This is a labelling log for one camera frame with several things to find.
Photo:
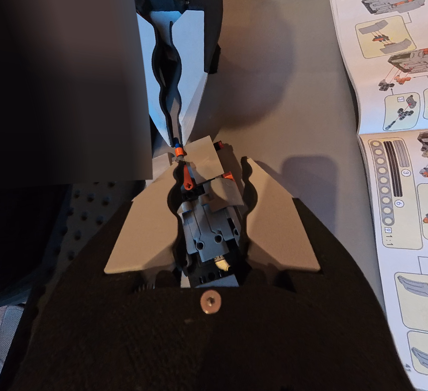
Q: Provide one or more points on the open instruction booklet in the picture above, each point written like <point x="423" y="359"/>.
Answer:
<point x="351" y="46"/>

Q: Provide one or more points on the grey curved block piece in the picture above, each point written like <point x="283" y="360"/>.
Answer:
<point x="204" y="156"/>

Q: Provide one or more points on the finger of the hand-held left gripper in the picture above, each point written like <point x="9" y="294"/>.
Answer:
<point x="194" y="56"/>
<point x="150" y="90"/>

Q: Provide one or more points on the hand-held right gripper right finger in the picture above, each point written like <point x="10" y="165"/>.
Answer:
<point x="281" y="230"/>

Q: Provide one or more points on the grey toy robot assembly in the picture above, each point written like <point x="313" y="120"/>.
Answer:
<point x="207" y="227"/>

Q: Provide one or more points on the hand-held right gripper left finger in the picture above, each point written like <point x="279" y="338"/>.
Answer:
<point x="147" y="230"/>

